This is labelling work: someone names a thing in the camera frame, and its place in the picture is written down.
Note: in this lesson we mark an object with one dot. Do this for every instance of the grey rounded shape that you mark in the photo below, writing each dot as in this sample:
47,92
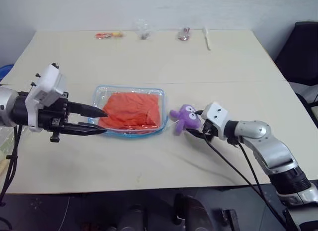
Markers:
131,217

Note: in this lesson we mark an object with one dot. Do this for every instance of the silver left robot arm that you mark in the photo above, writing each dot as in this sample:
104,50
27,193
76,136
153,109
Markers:
6,104

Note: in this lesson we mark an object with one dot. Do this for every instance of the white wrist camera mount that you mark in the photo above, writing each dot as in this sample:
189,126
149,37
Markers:
216,113
47,84

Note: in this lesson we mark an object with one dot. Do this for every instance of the purple plush toy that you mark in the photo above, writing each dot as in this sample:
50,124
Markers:
187,116

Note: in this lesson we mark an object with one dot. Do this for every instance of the dark rounded shape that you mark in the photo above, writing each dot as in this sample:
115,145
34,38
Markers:
191,211

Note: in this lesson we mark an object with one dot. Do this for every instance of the blue round object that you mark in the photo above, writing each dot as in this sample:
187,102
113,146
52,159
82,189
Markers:
4,70

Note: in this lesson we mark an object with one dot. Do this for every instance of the orange yellow snack packet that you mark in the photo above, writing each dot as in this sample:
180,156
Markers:
108,35

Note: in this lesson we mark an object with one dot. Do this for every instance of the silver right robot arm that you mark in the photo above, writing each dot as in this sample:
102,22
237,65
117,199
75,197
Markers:
258,131

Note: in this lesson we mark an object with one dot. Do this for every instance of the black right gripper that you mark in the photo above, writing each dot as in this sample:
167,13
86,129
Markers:
210,130

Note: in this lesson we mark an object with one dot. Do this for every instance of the grey object beside table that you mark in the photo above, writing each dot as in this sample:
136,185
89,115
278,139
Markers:
309,101

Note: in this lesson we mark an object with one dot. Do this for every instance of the dark rectangular block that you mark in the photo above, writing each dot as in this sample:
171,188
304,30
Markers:
229,219

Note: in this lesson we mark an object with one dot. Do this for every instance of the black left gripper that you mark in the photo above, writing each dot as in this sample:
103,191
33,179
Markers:
55,114

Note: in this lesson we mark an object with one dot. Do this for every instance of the clear empty plastic bag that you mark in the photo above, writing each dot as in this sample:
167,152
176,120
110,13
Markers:
143,29

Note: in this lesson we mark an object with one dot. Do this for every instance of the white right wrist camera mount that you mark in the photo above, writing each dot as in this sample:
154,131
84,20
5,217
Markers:
216,113

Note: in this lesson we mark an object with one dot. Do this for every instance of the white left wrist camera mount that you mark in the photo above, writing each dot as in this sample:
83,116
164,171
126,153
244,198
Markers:
47,84

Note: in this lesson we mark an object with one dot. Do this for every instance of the black chair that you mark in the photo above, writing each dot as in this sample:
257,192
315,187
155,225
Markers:
300,52

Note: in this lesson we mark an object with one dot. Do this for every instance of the clear plastic zip pouch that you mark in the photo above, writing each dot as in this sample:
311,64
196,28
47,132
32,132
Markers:
99,94

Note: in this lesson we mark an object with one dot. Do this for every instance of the white plastic spoon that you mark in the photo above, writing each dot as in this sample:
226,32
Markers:
206,38

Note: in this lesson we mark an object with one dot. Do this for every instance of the orange cloth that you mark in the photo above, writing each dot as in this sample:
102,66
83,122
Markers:
131,111

